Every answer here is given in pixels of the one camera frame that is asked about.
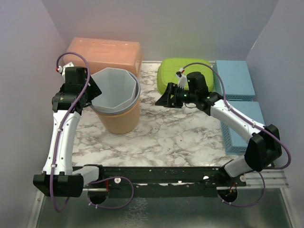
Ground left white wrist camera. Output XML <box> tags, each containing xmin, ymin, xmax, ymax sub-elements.
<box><xmin>55</xmin><ymin>61</ymin><xmax>75</xmax><ymax>76</ymax></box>

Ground small blue perforated basket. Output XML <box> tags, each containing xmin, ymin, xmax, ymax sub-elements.
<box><xmin>220</xmin><ymin>101</ymin><xmax>265</xmax><ymax>155</ymax></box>

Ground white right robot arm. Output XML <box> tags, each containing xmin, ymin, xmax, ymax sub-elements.
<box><xmin>155</xmin><ymin>72</ymin><xmax>282</xmax><ymax>186</ymax></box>

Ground orange plastic toolbox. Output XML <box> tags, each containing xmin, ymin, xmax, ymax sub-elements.
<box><xmin>67</xmin><ymin>38</ymin><xmax>143</xmax><ymax>77</ymax></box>

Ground green plastic tray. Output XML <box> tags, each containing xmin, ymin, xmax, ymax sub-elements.
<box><xmin>157</xmin><ymin>58</ymin><xmax>214</xmax><ymax>95</ymax></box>

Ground blue-grey round bin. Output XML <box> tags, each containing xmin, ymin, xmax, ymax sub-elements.
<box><xmin>90</xmin><ymin>71</ymin><xmax>142</xmax><ymax>116</ymax></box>

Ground orange round bin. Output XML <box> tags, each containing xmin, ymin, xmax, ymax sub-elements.
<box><xmin>94</xmin><ymin>99</ymin><xmax>140</xmax><ymax>134</ymax></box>

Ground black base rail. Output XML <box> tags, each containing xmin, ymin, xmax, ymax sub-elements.
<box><xmin>84</xmin><ymin>166</ymin><xmax>246</xmax><ymax>198</ymax></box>

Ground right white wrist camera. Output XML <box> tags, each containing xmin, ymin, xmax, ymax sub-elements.
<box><xmin>175</xmin><ymin>68</ymin><xmax>188</xmax><ymax>89</ymax></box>

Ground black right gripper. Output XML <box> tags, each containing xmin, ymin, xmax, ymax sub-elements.
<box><xmin>155</xmin><ymin>82</ymin><xmax>197</xmax><ymax>109</ymax></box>

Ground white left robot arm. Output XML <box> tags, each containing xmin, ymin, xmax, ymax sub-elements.
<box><xmin>33</xmin><ymin>66</ymin><xmax>105</xmax><ymax>197</ymax></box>

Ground large blue perforated basket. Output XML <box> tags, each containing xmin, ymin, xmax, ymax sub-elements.
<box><xmin>213</xmin><ymin>60</ymin><xmax>255</xmax><ymax>101</ymax></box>

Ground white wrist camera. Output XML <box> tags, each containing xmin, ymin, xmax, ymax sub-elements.
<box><xmin>55</xmin><ymin>61</ymin><xmax>75</xmax><ymax>76</ymax></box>
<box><xmin>175</xmin><ymin>68</ymin><xmax>188</xmax><ymax>89</ymax></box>

